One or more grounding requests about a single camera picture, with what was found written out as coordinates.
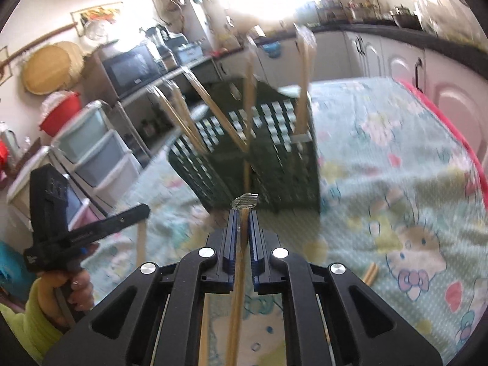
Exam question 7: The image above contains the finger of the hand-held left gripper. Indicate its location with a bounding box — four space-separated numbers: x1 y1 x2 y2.
69 203 151 245

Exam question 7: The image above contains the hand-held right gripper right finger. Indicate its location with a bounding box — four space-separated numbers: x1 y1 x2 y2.
248 211 445 366

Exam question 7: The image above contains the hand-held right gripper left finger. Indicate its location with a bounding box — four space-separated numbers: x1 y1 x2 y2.
44 210 241 366

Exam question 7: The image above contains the green plastic utensil holder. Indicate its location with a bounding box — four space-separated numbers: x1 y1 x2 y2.
168 78 321 215

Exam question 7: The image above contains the person's left forearm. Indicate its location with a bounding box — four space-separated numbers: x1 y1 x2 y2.
0 274 67 356

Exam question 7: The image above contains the person's left hand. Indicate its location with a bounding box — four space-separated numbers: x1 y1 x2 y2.
38 269 94 327

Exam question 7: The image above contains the pink blue plastic drawer unit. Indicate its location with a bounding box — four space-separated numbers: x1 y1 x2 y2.
8 147 104 230

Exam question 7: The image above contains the pale blue plastic drawer unit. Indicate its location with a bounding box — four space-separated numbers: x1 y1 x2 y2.
51 100 144 207

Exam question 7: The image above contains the teal plastic object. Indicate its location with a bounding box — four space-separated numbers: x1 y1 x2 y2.
0 241 28 283

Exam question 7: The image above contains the white red kettle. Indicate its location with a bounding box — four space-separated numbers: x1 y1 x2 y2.
0 121 20 169

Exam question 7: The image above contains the red plastic basin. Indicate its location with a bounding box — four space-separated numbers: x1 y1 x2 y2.
38 91 83 137

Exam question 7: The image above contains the white plastic bag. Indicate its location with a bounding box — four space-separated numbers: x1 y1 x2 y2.
40 91 74 116

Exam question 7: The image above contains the cartoon printed blanket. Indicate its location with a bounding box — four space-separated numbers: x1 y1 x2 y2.
72 76 482 366

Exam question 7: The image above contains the round bamboo tray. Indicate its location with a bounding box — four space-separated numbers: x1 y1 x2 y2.
21 44 74 95

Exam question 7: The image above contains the metal kitchen shelf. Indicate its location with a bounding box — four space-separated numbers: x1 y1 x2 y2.
113 56 226 161

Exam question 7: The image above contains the round woven tray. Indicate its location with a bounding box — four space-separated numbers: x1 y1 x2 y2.
57 41 85 85

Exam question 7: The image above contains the black microwave oven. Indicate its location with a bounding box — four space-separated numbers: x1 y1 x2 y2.
103 44 161 93

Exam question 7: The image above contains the wooden rolling pin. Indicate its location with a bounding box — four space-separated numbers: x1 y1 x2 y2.
0 23 79 70

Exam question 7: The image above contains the blue-grey plastic crate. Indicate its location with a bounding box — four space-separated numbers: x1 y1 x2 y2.
175 43 203 64

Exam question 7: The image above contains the black blender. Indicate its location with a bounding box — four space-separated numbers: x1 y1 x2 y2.
147 25 170 53

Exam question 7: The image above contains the steel cooking pot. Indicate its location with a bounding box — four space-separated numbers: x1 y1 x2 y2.
389 5 421 28

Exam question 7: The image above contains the black countertop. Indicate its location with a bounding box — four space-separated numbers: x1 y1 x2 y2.
213 18 488 70

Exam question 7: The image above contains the clear plastic bag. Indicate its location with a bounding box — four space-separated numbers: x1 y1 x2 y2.
417 0 459 36

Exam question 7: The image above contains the fruit wall poster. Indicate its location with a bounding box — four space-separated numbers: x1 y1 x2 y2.
70 2 125 28

